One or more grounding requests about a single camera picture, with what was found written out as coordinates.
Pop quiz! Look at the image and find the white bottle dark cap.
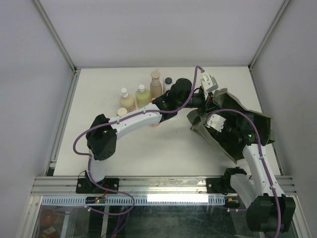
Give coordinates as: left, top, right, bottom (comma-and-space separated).
163, 77, 173, 93

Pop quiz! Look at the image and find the right aluminium frame post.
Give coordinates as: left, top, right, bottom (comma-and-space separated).
248, 0, 292, 71

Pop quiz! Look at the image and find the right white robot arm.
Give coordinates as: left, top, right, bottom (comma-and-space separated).
206, 111, 296, 238

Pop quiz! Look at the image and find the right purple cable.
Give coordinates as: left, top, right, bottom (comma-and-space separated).
207, 109, 282, 234

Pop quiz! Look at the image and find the left aluminium frame post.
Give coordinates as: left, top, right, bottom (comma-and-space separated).
31, 0, 77, 72

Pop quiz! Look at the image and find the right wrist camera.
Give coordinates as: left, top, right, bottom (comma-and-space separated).
205, 114, 226, 132

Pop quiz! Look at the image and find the white slotted cable duct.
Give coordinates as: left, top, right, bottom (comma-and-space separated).
42, 194, 225, 206

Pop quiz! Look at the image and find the amber bottle pink cap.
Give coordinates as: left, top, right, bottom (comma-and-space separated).
150, 98, 160, 127

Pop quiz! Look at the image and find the purple cable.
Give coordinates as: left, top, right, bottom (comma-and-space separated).
207, 109, 282, 234
73, 65, 205, 214

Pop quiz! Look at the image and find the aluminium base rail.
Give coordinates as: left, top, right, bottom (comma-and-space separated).
31, 175, 297, 195

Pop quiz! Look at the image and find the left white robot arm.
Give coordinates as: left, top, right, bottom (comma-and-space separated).
86, 77, 218, 193

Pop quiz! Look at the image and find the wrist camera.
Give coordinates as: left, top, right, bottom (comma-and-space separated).
205, 114, 226, 132
201, 71, 218, 99

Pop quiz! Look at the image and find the olive green canvas bag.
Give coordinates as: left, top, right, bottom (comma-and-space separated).
187, 88, 275, 163

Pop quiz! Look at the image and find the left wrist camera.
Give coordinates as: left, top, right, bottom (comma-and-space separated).
201, 71, 218, 99

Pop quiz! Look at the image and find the small tan pump bottle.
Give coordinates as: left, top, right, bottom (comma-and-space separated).
119, 87, 136, 112

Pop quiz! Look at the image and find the yellow-green lotion bottle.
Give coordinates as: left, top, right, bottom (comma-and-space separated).
135, 84, 152, 109

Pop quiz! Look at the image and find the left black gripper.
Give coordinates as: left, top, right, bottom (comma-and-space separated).
177, 91, 223, 117

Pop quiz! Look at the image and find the aluminium frame post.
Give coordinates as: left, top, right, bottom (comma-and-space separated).
248, 0, 292, 71
31, 0, 77, 72

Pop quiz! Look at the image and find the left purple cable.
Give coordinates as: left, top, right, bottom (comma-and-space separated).
73, 65, 205, 214

